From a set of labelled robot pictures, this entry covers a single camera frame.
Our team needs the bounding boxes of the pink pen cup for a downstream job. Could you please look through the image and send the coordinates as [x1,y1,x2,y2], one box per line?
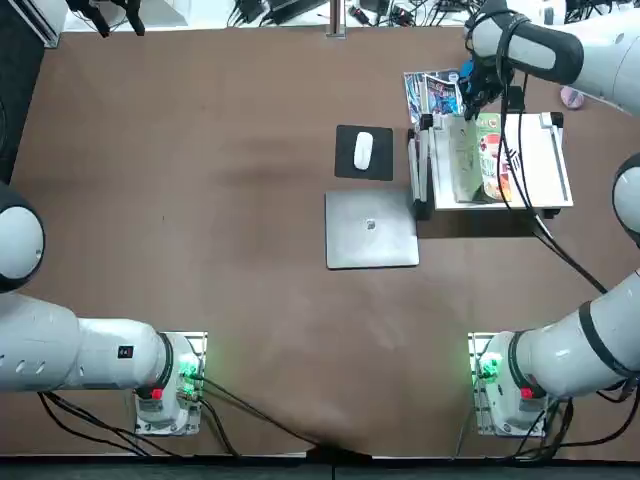
[559,85,586,109]

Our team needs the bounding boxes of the black mouse pad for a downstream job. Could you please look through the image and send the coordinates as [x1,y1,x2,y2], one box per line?
[333,124,395,182]

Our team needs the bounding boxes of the white folding book stand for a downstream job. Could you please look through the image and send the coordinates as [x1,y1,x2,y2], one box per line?
[406,110,576,222]

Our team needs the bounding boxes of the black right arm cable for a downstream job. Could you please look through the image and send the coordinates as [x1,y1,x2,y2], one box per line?
[498,27,610,295]

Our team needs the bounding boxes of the glossy blue comic magazine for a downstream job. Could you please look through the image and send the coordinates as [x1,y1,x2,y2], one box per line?
[403,69,467,126]

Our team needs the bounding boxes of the tangled black cables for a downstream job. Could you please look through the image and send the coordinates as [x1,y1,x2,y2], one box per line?
[348,0,482,27]

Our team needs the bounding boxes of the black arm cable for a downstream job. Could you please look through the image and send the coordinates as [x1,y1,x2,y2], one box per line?
[36,374,335,459]
[498,27,610,295]

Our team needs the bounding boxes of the aluminium frame post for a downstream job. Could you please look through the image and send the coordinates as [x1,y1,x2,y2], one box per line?
[325,0,348,40]

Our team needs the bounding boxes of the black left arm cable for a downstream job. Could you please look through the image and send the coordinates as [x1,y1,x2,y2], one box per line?
[36,374,335,459]

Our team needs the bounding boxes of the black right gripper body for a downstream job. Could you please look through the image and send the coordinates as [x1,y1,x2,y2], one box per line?
[461,61,506,102]

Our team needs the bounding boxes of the grey closed laptop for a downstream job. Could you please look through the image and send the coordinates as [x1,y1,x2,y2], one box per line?
[324,188,421,272]

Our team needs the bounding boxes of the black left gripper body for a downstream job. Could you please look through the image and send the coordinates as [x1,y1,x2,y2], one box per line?
[66,0,132,12]

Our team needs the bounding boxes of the white computer mouse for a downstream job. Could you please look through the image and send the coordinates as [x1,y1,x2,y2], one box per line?
[352,131,374,171]

